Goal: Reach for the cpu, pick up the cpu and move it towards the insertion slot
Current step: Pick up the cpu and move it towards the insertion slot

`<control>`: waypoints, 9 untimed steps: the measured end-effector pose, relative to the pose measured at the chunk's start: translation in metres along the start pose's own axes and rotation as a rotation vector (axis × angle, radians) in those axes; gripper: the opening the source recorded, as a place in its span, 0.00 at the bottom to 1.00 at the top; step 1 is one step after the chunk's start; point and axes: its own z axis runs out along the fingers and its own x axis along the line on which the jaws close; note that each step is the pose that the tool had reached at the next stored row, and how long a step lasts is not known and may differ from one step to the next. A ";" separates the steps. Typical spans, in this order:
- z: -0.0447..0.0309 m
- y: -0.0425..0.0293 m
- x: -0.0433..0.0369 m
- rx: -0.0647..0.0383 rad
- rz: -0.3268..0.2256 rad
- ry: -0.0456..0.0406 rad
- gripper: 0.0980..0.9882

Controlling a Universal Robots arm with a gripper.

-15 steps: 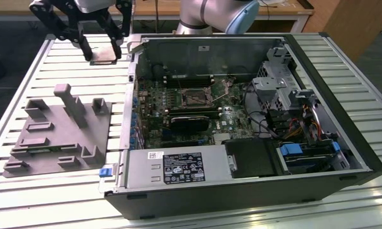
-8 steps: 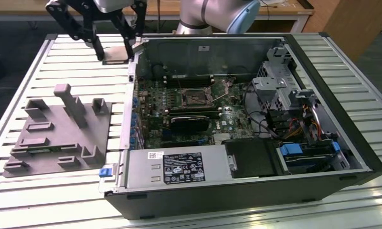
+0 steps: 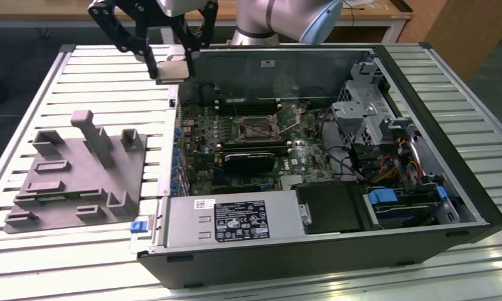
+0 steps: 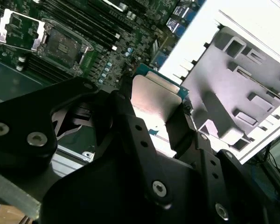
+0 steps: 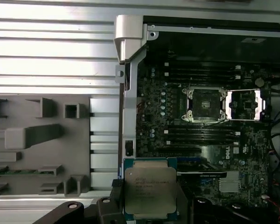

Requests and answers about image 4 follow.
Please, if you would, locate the silver CPU green board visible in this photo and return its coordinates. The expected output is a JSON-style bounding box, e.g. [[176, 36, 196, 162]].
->
[[132, 63, 190, 126]]

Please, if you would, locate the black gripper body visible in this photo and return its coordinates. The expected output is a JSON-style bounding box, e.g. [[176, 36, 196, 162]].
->
[[40, 151, 215, 224]]

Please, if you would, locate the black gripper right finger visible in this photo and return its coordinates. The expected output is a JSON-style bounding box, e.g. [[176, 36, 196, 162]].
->
[[165, 102, 280, 224]]

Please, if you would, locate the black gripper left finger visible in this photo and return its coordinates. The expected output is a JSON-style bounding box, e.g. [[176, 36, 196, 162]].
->
[[0, 74, 175, 210]]

